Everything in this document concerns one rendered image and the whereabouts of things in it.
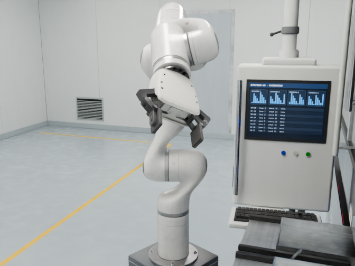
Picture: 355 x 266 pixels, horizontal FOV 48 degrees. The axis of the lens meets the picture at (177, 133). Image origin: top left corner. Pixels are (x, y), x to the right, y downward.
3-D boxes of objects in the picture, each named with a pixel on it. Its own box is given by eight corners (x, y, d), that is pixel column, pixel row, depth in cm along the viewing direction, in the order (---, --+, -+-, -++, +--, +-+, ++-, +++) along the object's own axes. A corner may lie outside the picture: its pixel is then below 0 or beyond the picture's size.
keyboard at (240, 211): (316, 216, 199) (316, 212, 198) (319, 229, 185) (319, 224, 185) (235, 209, 207) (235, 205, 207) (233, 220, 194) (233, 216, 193)
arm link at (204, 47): (213, 30, 115) (223, 66, 88) (160, 43, 117) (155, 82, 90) (207, -1, 111) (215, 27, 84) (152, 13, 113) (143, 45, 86)
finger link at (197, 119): (195, 116, 84) (197, 134, 80) (176, 107, 82) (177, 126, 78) (203, 107, 82) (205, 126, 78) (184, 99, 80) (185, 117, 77)
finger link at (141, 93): (168, 95, 82) (171, 115, 78) (134, 83, 78) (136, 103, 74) (171, 92, 81) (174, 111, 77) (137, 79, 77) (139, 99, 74)
